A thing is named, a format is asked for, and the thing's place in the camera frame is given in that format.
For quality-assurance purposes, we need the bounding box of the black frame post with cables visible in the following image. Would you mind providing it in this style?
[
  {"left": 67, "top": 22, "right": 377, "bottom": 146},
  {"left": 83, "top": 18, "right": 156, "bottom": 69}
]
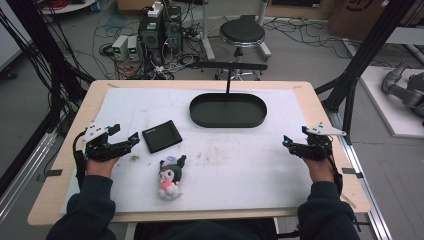
[{"left": 0, "top": 0, "right": 97, "bottom": 136}]

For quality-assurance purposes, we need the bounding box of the small black square box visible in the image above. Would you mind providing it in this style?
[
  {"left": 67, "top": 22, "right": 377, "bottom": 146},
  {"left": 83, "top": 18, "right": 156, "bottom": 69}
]
[{"left": 141, "top": 119, "right": 184, "bottom": 154}]

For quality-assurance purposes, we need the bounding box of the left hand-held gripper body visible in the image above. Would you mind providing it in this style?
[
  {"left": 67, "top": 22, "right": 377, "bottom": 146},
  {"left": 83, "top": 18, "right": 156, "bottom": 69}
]
[{"left": 81, "top": 122, "right": 133, "bottom": 163}]

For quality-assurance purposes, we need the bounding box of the black round stool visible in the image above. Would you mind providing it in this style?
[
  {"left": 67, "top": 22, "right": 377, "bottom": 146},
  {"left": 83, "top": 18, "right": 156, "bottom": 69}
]
[{"left": 214, "top": 17, "right": 273, "bottom": 81}]

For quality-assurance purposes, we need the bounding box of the white power supply box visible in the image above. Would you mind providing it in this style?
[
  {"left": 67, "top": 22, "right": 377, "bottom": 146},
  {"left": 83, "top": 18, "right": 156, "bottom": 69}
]
[
  {"left": 111, "top": 34, "right": 130, "bottom": 62},
  {"left": 126, "top": 35, "right": 140, "bottom": 62}
]

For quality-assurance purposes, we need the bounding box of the black computer tower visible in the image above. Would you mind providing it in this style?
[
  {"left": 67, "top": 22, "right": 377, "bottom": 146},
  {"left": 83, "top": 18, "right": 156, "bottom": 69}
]
[
  {"left": 137, "top": 12, "right": 166, "bottom": 66},
  {"left": 162, "top": 5, "right": 184, "bottom": 56}
]

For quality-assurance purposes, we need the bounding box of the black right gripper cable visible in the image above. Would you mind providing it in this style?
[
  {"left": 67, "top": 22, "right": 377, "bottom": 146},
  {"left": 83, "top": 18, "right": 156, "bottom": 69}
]
[{"left": 323, "top": 149, "right": 345, "bottom": 197}]

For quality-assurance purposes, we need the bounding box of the white metal stand leg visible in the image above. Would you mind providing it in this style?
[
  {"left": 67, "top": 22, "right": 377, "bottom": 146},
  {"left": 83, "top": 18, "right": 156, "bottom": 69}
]
[
  {"left": 255, "top": 0, "right": 273, "bottom": 62},
  {"left": 199, "top": 0, "right": 216, "bottom": 62}
]

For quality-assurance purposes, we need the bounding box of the light wooden table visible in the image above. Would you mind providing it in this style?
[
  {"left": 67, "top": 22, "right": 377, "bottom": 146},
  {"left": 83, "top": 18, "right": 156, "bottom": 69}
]
[{"left": 27, "top": 79, "right": 372, "bottom": 227}]

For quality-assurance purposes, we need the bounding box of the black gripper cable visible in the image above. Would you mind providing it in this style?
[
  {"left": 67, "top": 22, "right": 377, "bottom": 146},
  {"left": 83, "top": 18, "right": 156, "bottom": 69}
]
[
  {"left": 323, "top": 149, "right": 345, "bottom": 197},
  {"left": 72, "top": 130, "right": 89, "bottom": 188}
]

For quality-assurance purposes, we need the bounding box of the black metal frame post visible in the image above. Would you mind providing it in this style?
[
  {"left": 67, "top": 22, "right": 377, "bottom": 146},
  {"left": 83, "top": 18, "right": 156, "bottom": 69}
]
[{"left": 314, "top": 0, "right": 418, "bottom": 145}]

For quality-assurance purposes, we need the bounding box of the brown cardboard box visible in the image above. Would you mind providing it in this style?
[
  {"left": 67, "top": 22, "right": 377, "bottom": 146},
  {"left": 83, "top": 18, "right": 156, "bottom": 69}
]
[{"left": 327, "top": 0, "right": 424, "bottom": 42}]

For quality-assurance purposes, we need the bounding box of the white power strip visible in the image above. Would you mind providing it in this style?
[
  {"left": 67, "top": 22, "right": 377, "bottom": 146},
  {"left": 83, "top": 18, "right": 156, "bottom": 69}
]
[{"left": 146, "top": 1, "right": 164, "bottom": 19}]

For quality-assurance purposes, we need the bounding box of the black and pink plush toy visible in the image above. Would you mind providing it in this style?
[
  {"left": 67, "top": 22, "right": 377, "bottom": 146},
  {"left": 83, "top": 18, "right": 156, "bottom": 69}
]
[{"left": 157, "top": 154, "right": 188, "bottom": 202}]

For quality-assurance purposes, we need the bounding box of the person's lap dark clothing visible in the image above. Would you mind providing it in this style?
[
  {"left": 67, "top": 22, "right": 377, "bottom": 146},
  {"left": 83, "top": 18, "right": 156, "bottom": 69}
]
[{"left": 133, "top": 218, "right": 278, "bottom": 240}]

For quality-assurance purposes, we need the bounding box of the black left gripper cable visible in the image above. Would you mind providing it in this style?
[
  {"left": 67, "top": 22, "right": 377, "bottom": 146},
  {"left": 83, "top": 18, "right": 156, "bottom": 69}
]
[{"left": 72, "top": 130, "right": 89, "bottom": 188}]

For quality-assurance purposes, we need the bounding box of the person's right hand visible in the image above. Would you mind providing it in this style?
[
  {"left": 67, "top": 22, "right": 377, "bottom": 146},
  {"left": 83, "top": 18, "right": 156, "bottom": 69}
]
[{"left": 301, "top": 156, "right": 336, "bottom": 184}]

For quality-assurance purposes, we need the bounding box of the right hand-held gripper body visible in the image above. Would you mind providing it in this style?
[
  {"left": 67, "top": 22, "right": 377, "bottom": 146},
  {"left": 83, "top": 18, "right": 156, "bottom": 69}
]
[{"left": 289, "top": 122, "right": 347, "bottom": 162}]

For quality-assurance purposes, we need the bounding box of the white floor board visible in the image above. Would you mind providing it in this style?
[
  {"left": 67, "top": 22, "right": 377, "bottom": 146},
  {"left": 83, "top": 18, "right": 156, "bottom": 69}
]
[{"left": 359, "top": 65, "right": 424, "bottom": 140}]

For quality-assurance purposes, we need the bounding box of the aluminium rail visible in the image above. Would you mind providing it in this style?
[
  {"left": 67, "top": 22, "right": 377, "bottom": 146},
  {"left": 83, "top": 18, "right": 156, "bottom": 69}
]
[
  {"left": 0, "top": 130, "right": 58, "bottom": 223},
  {"left": 325, "top": 109, "right": 395, "bottom": 240}
]

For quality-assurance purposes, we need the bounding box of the person's left hand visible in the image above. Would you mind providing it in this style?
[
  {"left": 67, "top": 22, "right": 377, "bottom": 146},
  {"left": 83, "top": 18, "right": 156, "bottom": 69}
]
[{"left": 84, "top": 156, "right": 121, "bottom": 180}]

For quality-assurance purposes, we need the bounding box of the black oval tray with T-bar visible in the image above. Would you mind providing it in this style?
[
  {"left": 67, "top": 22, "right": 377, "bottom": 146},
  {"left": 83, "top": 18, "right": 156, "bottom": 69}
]
[{"left": 188, "top": 61, "right": 269, "bottom": 129}]

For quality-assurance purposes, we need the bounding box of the white table mat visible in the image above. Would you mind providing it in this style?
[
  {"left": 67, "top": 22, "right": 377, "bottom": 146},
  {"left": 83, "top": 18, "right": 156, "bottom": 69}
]
[{"left": 59, "top": 87, "right": 315, "bottom": 215}]

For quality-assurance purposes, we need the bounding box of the tangle of floor cables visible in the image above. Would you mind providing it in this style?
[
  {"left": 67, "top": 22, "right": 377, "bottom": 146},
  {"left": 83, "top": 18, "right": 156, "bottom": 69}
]
[{"left": 71, "top": 6, "right": 221, "bottom": 81}]

